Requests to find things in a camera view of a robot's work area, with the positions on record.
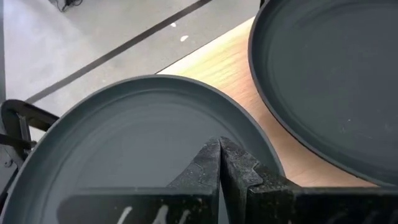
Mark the black floor cable bundle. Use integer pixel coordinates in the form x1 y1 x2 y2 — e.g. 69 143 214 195
48 0 84 12

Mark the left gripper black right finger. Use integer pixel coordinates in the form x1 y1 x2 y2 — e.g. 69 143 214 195
220 138 398 224

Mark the black round plate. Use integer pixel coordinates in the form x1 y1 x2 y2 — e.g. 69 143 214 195
248 0 398 189
0 74 285 224

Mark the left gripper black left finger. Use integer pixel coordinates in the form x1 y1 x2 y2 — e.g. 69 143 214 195
57 138 221 224

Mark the wooden shelf board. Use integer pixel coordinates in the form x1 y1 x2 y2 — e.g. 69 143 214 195
157 17 379 188

